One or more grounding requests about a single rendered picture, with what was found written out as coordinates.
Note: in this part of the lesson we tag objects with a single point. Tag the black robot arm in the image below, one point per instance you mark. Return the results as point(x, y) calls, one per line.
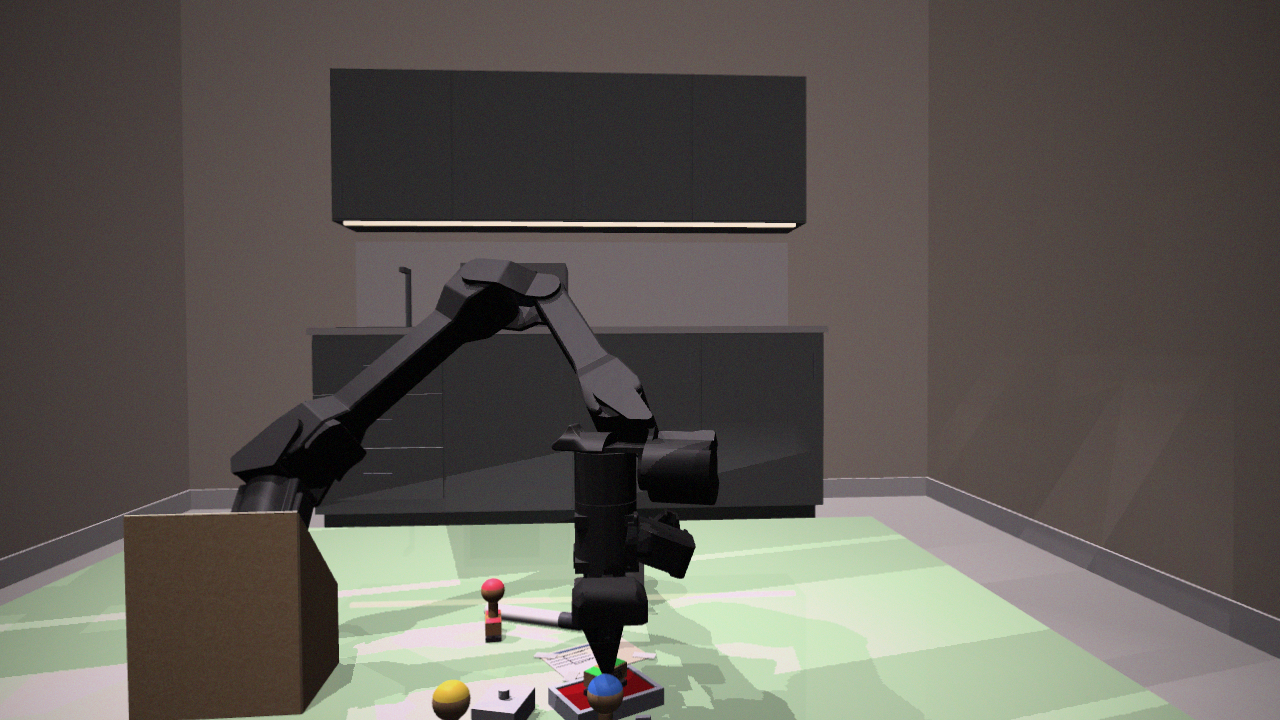
point(291, 465)

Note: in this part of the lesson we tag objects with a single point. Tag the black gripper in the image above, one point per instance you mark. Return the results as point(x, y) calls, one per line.
point(605, 600)

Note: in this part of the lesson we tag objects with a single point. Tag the green-handled stamp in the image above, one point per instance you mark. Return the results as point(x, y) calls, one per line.
point(620, 671)

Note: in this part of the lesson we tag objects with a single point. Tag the pale peach card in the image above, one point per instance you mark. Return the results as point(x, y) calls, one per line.
point(571, 662)

